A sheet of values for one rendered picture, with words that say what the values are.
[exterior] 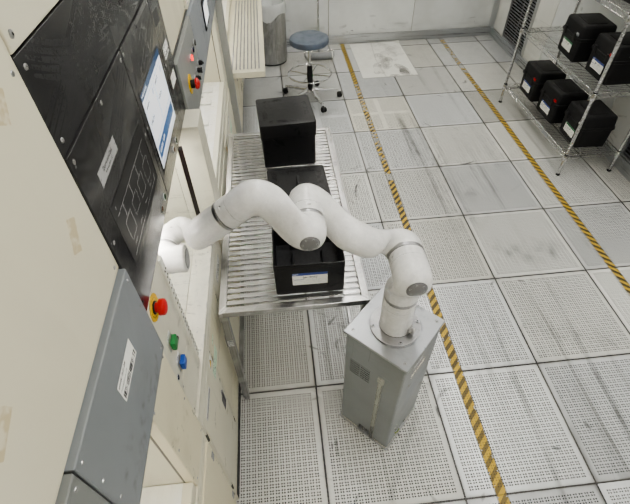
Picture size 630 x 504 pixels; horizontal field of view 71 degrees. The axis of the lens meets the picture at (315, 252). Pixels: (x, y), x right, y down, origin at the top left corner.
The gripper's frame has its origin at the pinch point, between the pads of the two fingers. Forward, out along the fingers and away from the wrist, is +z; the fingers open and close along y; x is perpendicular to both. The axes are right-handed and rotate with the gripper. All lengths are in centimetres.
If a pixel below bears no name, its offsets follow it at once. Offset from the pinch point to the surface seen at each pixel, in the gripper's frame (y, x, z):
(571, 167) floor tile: 181, -122, -294
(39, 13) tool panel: -22, 75, -30
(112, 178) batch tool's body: -22, 46, -30
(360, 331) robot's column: -2, -45, -86
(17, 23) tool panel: -29, 76, -30
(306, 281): 18, -38, -67
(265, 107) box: 123, -20, -56
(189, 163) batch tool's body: 42, 4, -29
